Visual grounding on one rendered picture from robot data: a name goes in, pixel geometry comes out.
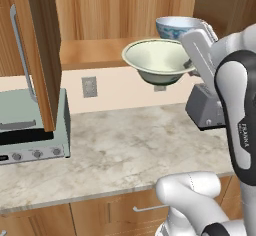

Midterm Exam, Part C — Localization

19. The blue and white bowl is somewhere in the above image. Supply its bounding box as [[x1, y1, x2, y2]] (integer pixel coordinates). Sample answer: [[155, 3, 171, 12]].
[[155, 16, 214, 42]]

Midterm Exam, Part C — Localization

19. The wooden base cabinet door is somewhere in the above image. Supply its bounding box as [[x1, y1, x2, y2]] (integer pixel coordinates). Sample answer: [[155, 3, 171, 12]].
[[0, 202, 77, 236], [214, 175, 245, 222]]

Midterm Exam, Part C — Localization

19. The pale green bowl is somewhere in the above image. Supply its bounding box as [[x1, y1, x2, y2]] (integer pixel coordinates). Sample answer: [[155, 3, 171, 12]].
[[121, 38, 196, 86]]

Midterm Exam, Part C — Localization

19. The grey cabinet door handle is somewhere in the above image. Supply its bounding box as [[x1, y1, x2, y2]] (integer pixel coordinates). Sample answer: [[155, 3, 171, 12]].
[[9, 4, 38, 104]]

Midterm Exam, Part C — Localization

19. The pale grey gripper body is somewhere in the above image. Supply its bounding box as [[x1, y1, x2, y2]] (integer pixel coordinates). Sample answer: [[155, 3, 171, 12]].
[[181, 28, 220, 96]]

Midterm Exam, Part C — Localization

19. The wooden drawer front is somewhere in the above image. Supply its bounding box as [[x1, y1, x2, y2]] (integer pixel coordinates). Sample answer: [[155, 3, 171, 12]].
[[69, 187, 169, 236]]

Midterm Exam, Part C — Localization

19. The wooden wall cabinet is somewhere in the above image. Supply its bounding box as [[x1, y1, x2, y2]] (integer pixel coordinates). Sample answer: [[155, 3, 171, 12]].
[[0, 0, 256, 78]]

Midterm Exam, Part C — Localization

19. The grey toaster oven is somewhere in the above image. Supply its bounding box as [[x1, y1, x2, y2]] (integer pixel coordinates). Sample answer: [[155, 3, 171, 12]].
[[0, 87, 72, 166]]

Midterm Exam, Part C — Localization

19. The grey drawer handle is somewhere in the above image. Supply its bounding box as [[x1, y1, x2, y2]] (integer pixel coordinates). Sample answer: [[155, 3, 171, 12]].
[[132, 204, 170, 213]]

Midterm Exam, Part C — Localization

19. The dark grey countertop appliance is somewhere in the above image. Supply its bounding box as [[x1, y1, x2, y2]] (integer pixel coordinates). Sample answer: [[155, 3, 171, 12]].
[[184, 82, 228, 132]]

